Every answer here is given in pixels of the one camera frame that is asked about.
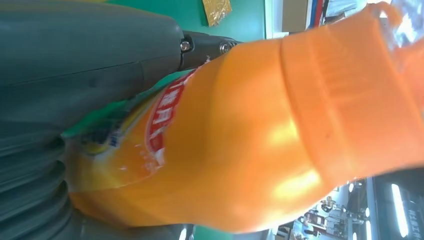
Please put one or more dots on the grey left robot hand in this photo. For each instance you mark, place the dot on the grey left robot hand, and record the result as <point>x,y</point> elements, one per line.
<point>82,59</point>

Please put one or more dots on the yellow taped cardboard mat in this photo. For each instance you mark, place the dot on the yellow taped cardboard mat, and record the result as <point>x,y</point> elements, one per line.
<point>217,11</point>

